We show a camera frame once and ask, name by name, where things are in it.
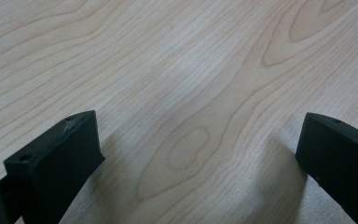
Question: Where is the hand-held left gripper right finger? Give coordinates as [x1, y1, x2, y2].
[295, 112, 358, 224]

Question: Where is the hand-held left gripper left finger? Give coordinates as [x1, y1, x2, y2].
[3, 109, 106, 224]

